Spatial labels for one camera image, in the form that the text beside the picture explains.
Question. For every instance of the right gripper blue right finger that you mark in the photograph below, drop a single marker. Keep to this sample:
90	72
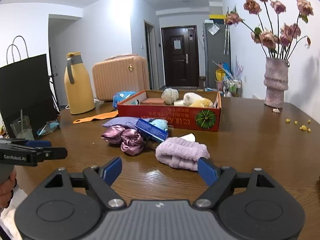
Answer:
219	181

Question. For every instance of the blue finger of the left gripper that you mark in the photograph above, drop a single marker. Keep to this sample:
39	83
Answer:
38	143

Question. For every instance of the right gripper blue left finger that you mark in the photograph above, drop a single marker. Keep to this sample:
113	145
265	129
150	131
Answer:
99	181

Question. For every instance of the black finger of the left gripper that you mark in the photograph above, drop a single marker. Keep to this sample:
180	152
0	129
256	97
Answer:
51	153

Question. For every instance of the purple satin scrunchie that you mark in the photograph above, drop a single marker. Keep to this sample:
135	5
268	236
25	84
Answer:
130	140

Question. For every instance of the lavender fluffy headband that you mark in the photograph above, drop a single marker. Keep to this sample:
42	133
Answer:
180	153

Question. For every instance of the white wedge makeup sponge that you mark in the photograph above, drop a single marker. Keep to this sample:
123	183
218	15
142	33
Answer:
189	137

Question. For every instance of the lilac fabric pouch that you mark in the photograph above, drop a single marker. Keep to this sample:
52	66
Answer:
125	121

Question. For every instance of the blue tissue packet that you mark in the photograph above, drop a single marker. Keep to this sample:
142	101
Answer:
151	131

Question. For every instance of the light blue plush toy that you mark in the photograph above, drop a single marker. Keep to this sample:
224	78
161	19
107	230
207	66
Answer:
161	124

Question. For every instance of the person's left hand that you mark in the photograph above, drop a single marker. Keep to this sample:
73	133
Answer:
6	189

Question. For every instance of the clear drinking glass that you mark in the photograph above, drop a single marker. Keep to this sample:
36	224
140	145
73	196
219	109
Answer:
22	129

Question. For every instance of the blue crumpled wrapper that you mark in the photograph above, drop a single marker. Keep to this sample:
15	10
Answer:
48	128

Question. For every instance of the black paper shopping bag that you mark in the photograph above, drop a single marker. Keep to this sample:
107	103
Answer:
25	89

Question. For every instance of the yellow thermos jug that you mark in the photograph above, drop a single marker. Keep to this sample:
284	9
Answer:
78	85

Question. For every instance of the red cardboard pumpkin box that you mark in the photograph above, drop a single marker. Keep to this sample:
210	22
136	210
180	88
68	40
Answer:
181	117

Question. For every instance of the blue wet wipes pack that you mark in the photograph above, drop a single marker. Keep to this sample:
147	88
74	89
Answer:
120	96

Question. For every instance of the white yellow plush cat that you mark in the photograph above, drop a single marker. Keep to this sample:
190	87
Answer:
195	100

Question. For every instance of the white round sponge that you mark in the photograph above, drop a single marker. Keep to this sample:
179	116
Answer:
179	103

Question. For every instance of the fallen rose petal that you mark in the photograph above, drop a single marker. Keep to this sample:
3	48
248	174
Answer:
276	110

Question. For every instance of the pink rectangular sponge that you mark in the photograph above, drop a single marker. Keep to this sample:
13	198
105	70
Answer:
153	101

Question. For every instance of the white mesh bath sponge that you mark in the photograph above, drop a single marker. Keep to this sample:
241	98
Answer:
170	95

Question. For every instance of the yellow dustpan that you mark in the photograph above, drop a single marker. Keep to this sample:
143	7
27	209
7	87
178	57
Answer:
220	74

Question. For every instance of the peach hard-shell suitcase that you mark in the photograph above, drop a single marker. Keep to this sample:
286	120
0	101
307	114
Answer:
127	72

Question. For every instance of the pink textured vase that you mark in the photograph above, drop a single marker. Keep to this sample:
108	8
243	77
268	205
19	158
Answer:
276	81

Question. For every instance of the dark brown entrance door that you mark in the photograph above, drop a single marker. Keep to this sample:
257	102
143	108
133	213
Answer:
180	56

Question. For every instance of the grey refrigerator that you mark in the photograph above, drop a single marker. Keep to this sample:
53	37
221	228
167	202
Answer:
214	50

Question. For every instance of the dried pink roses bouquet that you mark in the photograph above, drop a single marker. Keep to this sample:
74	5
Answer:
277	41

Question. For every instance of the yellow box on fridge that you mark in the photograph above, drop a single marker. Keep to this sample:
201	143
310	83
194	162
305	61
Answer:
216	17

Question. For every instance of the wire storage cart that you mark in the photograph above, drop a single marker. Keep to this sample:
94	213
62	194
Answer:
232	88

